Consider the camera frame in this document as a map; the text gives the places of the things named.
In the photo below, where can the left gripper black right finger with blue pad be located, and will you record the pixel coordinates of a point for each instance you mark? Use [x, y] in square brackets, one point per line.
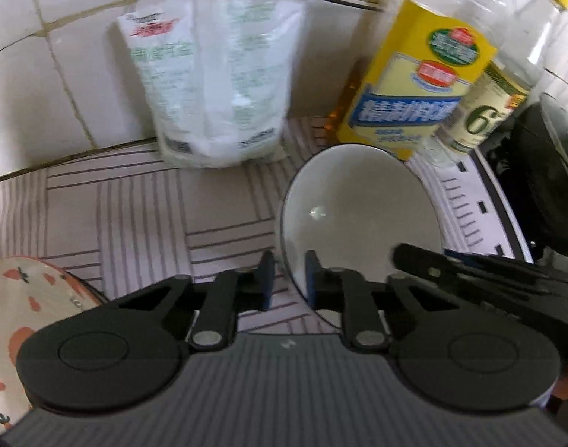
[454, 354]

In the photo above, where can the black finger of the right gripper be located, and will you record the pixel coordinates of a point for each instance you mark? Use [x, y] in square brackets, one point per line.
[536, 296]

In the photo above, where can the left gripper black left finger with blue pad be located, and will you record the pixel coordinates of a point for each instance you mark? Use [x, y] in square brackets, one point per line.
[124, 352]

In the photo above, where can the white bunny carrot plate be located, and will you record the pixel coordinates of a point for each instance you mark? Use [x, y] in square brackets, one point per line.
[33, 294]

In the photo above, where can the large white ribbed bowl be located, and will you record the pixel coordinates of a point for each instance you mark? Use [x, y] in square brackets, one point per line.
[352, 204]

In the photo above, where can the black wok with glass lid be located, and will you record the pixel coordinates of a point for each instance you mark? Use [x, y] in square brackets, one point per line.
[528, 155]

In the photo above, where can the striped counter mat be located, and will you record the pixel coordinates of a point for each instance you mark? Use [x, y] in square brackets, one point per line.
[122, 219]

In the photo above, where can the vinegar bottle green label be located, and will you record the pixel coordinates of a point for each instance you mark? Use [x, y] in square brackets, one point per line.
[502, 88]

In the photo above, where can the clear bottle yellow cap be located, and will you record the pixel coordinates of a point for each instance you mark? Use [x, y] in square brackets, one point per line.
[555, 80]

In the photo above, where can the yellow label cooking wine bottle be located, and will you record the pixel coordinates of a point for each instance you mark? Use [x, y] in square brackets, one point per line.
[417, 59]

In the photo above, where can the white plastic salt bag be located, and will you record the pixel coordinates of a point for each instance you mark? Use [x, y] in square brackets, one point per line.
[217, 76]

